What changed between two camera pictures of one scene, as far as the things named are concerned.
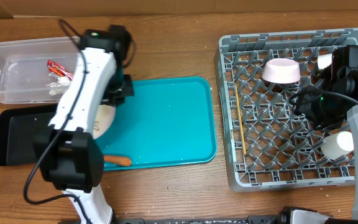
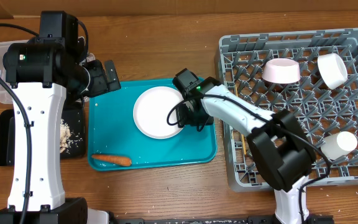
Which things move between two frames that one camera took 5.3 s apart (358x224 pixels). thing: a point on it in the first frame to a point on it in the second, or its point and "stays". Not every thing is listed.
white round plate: [104, 117] to [150, 112]
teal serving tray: [168, 122] stays
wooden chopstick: [242, 128] stays
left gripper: [119, 99] to [102, 84]
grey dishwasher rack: [268, 146] stays
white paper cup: [339, 145] stays
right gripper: [304, 107] to [184, 118]
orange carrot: [116, 160] stays
